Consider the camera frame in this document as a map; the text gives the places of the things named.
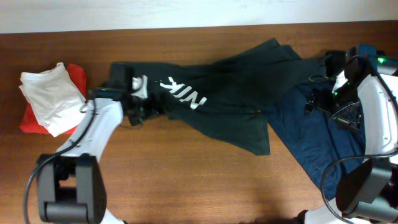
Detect red folded garment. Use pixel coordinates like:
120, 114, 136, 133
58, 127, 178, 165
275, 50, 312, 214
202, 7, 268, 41
19, 63, 87, 135

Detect dark green Nike t-shirt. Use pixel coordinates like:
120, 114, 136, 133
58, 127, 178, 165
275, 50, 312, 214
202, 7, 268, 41
127, 39, 325, 156

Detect navy blue trousers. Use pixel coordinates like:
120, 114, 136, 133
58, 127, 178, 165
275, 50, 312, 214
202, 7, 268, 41
264, 83, 365, 188

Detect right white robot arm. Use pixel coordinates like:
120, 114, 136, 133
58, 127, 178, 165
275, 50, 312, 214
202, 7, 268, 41
303, 44, 397, 224

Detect white folded t-shirt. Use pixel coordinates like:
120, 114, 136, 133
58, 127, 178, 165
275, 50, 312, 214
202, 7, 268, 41
19, 62, 94, 138

